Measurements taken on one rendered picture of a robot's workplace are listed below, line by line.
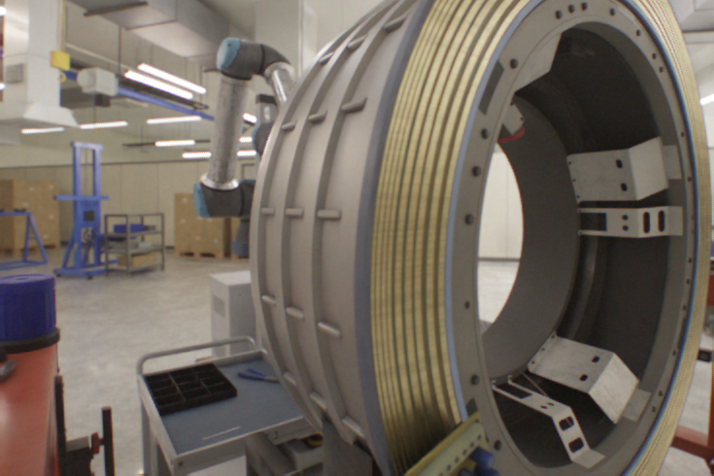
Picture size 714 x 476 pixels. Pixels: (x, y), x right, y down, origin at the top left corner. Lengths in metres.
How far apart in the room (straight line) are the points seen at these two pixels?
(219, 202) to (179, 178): 9.51
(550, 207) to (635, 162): 0.31
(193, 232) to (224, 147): 8.02
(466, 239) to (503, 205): 8.23
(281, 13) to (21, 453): 6.37
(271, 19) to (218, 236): 4.71
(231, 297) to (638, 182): 1.80
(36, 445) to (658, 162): 1.57
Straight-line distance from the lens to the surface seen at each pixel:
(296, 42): 6.43
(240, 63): 1.62
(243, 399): 1.42
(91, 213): 8.09
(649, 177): 1.54
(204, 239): 9.54
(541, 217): 1.64
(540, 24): 0.87
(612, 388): 1.42
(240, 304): 2.26
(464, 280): 0.66
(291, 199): 0.78
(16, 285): 1.04
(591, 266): 1.61
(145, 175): 11.98
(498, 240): 8.91
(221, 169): 1.75
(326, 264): 0.67
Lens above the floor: 1.27
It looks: 1 degrees down
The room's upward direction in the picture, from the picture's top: straight up
